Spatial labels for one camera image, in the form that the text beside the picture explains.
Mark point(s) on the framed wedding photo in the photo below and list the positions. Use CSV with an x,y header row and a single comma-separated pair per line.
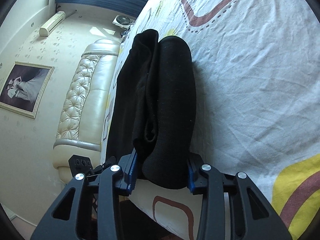
x,y
22,89

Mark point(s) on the white wall air conditioner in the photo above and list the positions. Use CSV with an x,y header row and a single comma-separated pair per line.
x,y
52,23

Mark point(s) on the black pants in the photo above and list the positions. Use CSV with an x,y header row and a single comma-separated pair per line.
x,y
155,109

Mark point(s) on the white electric fan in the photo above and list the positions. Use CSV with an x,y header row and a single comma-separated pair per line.
x,y
122,21

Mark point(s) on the patterned white bed sheet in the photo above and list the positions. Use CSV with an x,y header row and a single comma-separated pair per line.
x,y
256,66

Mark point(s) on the cream tufted leather headboard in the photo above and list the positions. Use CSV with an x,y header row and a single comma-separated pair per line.
x,y
82,118

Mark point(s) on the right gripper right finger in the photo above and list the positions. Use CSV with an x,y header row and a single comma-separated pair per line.
x,y
195,180

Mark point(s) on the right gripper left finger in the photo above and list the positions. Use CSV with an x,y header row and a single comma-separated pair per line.
x,y
128,164

